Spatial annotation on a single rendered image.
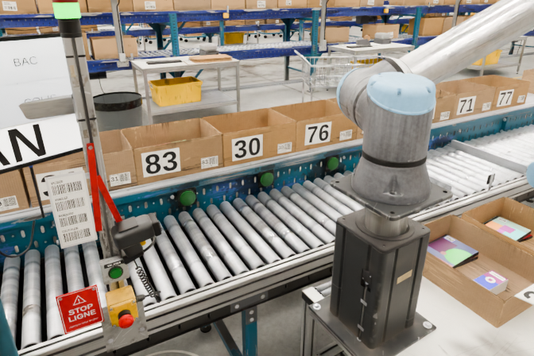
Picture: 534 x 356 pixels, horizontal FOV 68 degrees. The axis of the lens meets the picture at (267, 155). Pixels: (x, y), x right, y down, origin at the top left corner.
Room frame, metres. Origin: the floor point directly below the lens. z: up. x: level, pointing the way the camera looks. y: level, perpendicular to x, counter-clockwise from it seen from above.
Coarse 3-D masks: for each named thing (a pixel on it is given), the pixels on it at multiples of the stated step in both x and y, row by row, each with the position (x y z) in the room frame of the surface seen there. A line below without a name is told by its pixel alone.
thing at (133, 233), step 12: (144, 216) 0.91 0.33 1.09; (156, 216) 0.92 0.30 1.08; (120, 228) 0.86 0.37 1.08; (132, 228) 0.86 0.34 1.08; (144, 228) 0.87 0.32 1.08; (156, 228) 0.88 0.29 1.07; (120, 240) 0.84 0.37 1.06; (132, 240) 0.85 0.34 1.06; (144, 240) 0.87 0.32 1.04; (132, 252) 0.86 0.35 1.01
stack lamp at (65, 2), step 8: (56, 0) 0.87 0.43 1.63; (64, 0) 0.88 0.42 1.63; (72, 0) 0.89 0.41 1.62; (56, 8) 0.88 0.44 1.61; (64, 8) 0.88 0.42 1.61; (72, 8) 0.88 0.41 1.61; (56, 16) 0.88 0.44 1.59; (64, 16) 0.87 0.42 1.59; (72, 16) 0.88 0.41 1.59; (80, 16) 0.91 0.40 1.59
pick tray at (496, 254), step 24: (456, 216) 1.30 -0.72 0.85; (480, 240) 1.21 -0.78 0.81; (432, 264) 1.06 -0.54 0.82; (480, 264) 1.14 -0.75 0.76; (504, 264) 1.13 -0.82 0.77; (528, 264) 1.06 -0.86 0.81; (456, 288) 0.98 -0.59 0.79; (480, 288) 0.92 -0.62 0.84; (480, 312) 0.90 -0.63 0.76; (504, 312) 0.86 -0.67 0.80
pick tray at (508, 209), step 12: (492, 204) 1.42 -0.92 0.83; (504, 204) 1.46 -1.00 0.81; (516, 204) 1.42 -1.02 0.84; (468, 216) 1.30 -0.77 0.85; (480, 216) 1.39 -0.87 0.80; (492, 216) 1.43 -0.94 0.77; (504, 216) 1.45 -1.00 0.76; (516, 216) 1.41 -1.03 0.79; (528, 216) 1.37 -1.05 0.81; (492, 228) 1.22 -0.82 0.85; (528, 228) 1.36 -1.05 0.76; (504, 240) 1.18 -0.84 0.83; (528, 240) 1.28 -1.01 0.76; (528, 252) 1.10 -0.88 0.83
